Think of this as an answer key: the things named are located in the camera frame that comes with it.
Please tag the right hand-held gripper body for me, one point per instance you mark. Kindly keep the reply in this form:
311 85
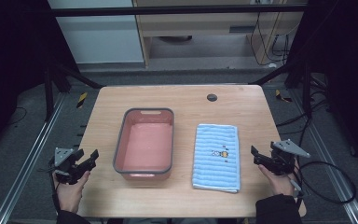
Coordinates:
284 157

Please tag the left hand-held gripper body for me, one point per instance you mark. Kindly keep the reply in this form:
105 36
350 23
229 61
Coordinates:
66 161

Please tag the person's right hand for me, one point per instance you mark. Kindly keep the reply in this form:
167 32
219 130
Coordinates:
279 183

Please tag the person's left hand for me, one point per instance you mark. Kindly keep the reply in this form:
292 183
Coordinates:
70 194

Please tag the blue striped towel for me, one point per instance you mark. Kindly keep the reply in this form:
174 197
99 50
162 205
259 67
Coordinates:
216 157

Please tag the yellow black tape marker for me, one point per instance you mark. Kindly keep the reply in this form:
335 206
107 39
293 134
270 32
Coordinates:
81 100
282 96

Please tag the pink plastic basin grey rim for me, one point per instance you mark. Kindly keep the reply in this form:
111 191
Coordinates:
146 146

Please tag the black metal stand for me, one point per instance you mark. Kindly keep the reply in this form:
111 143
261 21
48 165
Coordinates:
49 93
306 90

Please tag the dark curtain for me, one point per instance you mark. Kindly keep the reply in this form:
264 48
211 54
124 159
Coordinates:
12 62
345 62

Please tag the white cabinet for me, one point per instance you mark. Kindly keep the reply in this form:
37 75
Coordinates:
99 37

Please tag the wooden desk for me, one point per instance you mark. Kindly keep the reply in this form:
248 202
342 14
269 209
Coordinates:
199 28

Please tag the black metal crossbar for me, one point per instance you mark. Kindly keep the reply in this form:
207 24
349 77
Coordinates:
167 10

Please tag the aluminium floor rail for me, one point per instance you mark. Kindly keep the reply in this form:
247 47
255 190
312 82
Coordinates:
28 165
332 171

